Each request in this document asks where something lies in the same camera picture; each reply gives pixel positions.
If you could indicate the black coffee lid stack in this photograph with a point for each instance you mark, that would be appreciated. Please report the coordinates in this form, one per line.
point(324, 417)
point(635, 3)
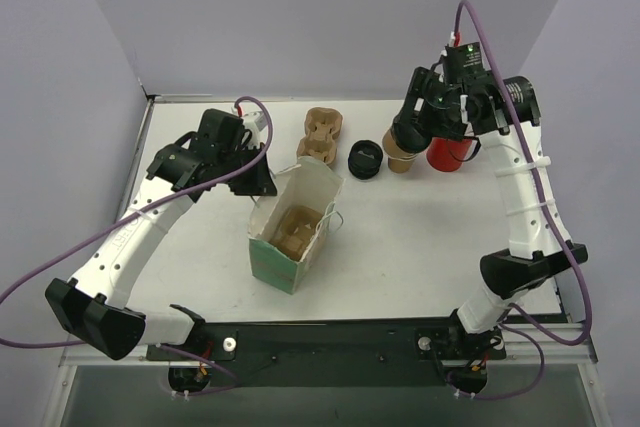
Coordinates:
point(365, 159)

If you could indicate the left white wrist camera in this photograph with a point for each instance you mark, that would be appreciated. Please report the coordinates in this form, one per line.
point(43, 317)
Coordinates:
point(254, 122)

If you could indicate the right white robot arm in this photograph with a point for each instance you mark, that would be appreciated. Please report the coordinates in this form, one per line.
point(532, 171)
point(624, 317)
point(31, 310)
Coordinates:
point(539, 246)

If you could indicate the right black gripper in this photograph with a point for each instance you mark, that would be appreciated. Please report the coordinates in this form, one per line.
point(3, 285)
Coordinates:
point(412, 114)

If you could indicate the brown cardboard cup carrier stack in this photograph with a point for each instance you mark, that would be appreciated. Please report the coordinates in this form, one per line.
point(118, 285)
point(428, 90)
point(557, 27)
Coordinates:
point(322, 128)

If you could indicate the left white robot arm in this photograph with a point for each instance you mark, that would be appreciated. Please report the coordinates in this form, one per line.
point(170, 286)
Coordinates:
point(92, 305)

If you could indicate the green paper takeout bag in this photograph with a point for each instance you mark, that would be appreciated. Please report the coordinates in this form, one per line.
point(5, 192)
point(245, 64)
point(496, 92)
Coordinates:
point(309, 183)

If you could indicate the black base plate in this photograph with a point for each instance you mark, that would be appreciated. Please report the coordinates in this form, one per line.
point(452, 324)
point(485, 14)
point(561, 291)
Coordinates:
point(328, 371)

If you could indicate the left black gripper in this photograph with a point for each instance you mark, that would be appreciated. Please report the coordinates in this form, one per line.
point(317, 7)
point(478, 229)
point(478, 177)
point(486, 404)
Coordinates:
point(253, 179)

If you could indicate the brown paper cup stack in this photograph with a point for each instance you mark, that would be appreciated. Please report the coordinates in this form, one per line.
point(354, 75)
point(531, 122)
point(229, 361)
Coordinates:
point(400, 165)

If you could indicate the single brown cardboard cup carrier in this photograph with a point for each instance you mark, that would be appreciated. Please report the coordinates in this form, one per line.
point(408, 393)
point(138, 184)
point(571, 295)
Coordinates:
point(295, 231)

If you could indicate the aluminium front rail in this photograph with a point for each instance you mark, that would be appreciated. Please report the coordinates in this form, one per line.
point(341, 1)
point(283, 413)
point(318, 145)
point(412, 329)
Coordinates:
point(384, 340)

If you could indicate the red straw holder cup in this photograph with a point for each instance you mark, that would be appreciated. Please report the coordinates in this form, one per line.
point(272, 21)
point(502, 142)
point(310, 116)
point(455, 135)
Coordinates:
point(447, 155)

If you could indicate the brown paper coffee cup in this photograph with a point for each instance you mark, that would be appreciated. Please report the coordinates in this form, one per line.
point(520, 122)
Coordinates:
point(393, 151)

